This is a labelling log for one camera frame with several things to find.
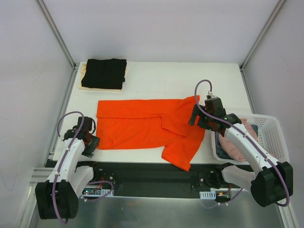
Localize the orange t shirt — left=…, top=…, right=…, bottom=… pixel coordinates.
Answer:
left=96, top=95, right=205, bottom=171

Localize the pink t shirt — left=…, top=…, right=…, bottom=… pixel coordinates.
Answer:
left=218, top=117, right=276, bottom=162

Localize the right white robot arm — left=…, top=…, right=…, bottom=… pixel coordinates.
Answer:
left=189, top=97, right=293, bottom=207

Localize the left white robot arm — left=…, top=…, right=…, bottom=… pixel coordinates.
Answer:
left=35, top=116, right=101, bottom=222

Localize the teal blue t shirt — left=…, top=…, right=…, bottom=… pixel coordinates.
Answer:
left=213, top=123, right=259, bottom=160

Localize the left green circuit board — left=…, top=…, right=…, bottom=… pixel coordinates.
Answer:
left=82, top=188, right=102, bottom=197

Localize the folded beige t shirt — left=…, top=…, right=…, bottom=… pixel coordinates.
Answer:
left=78, top=63, right=121, bottom=92

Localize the white plastic laundry basket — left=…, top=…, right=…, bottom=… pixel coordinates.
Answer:
left=211, top=114, right=290, bottom=165

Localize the folded black t shirt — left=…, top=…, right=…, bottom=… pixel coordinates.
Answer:
left=81, top=58, right=127, bottom=90

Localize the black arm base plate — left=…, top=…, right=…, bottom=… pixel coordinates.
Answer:
left=71, top=160, right=255, bottom=198

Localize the right white cable duct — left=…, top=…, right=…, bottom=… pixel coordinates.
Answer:
left=199, top=190, right=216, bottom=200

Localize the right aluminium frame post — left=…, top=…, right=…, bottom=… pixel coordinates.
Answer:
left=239, top=0, right=287, bottom=72

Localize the aluminium frame post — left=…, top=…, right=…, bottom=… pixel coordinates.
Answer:
left=35, top=0, right=76, bottom=69
left=239, top=0, right=287, bottom=72

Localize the left aluminium frame post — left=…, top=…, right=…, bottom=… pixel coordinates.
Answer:
left=35, top=0, right=76, bottom=69

